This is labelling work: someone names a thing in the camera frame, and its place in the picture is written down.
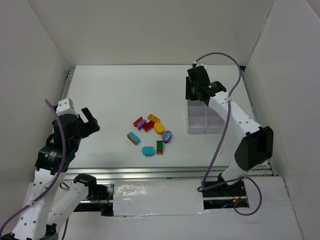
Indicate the purple curved lego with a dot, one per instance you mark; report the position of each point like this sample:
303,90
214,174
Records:
141,123

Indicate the white divided container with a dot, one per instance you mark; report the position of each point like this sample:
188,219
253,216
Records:
201,119

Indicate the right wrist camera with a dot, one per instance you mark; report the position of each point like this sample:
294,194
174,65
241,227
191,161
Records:
199,63

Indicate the aluminium front rail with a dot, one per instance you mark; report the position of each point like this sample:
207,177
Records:
138,173

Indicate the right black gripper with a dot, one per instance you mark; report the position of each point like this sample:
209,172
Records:
189,91

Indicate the green rectangular lego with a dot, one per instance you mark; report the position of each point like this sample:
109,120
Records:
159,145

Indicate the purple oval flower lego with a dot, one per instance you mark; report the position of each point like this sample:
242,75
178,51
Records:
166,136

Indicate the brown lego plate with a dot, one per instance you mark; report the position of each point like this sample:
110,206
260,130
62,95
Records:
132,140

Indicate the teal rounded lego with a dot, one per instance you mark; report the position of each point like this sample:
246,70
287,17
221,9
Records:
148,151

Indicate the teal stepped lego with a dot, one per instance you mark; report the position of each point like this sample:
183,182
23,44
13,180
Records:
133,136

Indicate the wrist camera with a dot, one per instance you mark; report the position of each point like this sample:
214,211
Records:
199,63
65,106

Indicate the aluminium rail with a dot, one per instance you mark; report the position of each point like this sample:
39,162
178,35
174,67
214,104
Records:
251,96
138,173
68,83

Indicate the right aluminium rail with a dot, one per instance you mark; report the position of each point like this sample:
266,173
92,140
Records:
251,96

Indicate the red curved lego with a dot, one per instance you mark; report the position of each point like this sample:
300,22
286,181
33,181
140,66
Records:
137,121

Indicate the orange flat lego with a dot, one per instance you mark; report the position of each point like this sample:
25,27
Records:
153,118

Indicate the white foil sheet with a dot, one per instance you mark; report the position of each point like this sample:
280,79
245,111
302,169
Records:
157,198

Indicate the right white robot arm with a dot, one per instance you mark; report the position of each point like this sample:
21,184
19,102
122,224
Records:
255,141

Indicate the yellow oval lego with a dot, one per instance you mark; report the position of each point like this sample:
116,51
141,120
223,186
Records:
159,128

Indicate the brown small lego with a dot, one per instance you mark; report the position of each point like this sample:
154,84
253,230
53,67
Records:
159,151

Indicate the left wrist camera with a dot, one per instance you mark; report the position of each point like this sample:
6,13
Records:
65,106

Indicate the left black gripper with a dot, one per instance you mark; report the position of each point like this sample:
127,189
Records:
81,125

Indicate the left aluminium rail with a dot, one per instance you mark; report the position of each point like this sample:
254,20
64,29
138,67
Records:
68,83

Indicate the red rectangular lego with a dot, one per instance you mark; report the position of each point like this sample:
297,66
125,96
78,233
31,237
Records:
148,126

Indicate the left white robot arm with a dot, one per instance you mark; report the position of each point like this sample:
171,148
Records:
40,219

